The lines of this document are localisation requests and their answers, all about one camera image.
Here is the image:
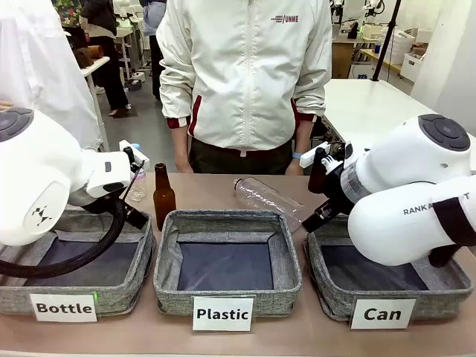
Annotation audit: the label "black tripod pole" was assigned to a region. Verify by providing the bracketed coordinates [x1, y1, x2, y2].
[371, 0, 403, 82]

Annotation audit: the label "black right arm strap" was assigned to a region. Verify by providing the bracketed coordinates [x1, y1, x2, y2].
[427, 196, 476, 268]

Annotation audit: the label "grey basket labelled Plastic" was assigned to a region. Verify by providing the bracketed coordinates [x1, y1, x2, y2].
[152, 209, 303, 317]

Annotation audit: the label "person's right forearm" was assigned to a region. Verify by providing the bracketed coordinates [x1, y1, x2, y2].
[171, 126, 195, 174]

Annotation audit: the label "small white desk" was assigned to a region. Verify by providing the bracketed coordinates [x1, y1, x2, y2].
[81, 55, 122, 153]

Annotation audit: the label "brown round object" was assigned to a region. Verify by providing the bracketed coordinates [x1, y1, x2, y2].
[76, 44, 104, 68]

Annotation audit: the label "person's left forearm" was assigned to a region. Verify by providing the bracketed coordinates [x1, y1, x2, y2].
[292, 119, 312, 155]

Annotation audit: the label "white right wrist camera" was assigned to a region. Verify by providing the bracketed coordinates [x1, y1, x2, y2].
[299, 141, 331, 167]

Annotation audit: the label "stacked white bins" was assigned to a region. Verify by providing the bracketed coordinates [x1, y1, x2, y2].
[389, 28, 417, 65]

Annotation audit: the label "person's left hand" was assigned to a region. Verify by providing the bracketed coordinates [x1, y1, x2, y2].
[285, 158, 304, 176]

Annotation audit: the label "bystander in dark clothes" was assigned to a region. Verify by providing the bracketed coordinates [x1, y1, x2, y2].
[80, 0, 132, 116]

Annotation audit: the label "large clear plastic bottle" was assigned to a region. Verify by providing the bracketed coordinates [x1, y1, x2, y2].
[233, 177, 306, 234]

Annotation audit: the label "white storage crate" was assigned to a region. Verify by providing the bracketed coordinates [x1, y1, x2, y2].
[400, 51, 428, 82]

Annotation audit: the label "bystander in blue top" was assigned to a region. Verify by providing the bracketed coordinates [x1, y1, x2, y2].
[140, 0, 167, 102]

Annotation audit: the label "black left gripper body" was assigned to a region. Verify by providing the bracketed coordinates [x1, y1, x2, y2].
[69, 191, 132, 217]

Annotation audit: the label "white Can label card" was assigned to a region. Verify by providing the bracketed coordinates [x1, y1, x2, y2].
[349, 297, 417, 331]

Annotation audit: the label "white Plastic label card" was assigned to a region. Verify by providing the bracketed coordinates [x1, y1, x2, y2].
[191, 295, 256, 332]

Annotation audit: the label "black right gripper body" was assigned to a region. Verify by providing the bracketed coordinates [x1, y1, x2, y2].
[322, 173, 356, 225]

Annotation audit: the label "dark trousers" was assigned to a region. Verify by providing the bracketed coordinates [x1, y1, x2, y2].
[188, 137, 295, 175]

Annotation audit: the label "bystander in white shirt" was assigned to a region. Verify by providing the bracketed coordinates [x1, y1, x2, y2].
[0, 0, 103, 152]

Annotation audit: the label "grey basket labelled Can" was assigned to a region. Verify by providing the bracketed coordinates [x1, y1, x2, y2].
[304, 214, 474, 321]

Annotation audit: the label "grey basket labelled Bottle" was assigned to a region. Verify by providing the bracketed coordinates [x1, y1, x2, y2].
[0, 207, 156, 317]

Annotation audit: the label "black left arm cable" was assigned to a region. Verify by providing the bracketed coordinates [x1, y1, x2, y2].
[0, 196, 128, 279]

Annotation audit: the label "white Bottle label card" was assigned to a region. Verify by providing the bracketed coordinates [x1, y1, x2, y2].
[29, 292, 98, 323]

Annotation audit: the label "white zip jacket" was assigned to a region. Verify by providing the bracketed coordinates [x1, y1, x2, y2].
[155, 0, 334, 158]

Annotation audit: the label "large white table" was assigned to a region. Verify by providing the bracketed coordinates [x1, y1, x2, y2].
[321, 78, 476, 150]

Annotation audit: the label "wooden cabinet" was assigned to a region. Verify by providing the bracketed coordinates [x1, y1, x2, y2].
[330, 39, 354, 80]

